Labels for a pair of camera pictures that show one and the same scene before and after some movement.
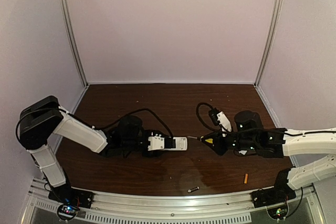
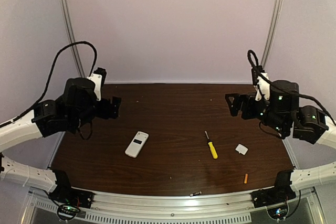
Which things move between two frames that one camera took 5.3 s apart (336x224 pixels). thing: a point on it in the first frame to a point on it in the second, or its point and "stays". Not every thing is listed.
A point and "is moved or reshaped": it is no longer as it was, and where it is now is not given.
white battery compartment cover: [242, 151] stays
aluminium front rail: [219, 208] stays
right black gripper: [223, 143] to [245, 105]
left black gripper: [144, 144] to [107, 107]
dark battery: [193, 189] is moved or reshaped
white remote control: [181, 144] is moved or reshaped
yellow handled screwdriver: [209, 140] is moved or reshaped
